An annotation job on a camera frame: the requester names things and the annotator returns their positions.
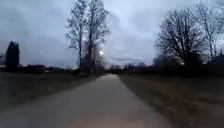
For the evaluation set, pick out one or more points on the lit street lamp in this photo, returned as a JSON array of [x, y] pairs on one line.
[[101, 52]]

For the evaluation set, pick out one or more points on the tall slim bare trees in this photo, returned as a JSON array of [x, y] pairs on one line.
[[89, 60]]

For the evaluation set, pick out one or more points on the grey asphalt path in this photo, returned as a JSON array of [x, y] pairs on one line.
[[103, 106]]

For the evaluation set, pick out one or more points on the dry grass verge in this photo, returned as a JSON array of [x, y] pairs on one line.
[[173, 96]]

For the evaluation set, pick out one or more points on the large broad bare tree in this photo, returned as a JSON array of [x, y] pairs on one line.
[[181, 50]]

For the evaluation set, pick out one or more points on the long dark hedge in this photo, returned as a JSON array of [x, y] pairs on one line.
[[186, 69]]

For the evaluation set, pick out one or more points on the dark grass field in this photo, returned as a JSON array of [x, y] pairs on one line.
[[40, 86]]

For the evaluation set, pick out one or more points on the dark conifer tree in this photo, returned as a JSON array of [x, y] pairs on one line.
[[12, 56]]

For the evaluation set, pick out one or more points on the tall bare tree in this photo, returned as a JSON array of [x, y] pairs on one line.
[[212, 36]]

